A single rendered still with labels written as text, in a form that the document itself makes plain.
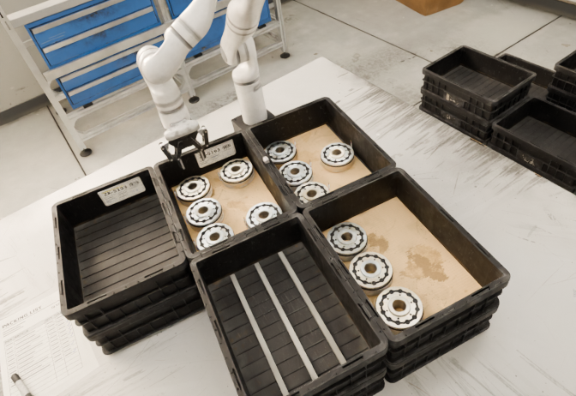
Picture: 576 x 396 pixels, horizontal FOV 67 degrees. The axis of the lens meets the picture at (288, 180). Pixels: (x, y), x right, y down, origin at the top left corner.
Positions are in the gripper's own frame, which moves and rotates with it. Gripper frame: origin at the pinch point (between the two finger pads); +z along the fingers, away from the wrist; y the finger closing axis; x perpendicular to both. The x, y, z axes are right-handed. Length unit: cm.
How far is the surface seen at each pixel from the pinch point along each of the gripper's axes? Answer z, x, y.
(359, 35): 99, -184, -173
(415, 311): 9, 66, -29
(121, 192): 7.0, -7.0, 22.5
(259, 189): 12.7, 9.8, -14.7
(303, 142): 12.9, -1.9, -35.7
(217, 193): 12.7, 3.9, -3.1
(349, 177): 12.6, 20.4, -39.7
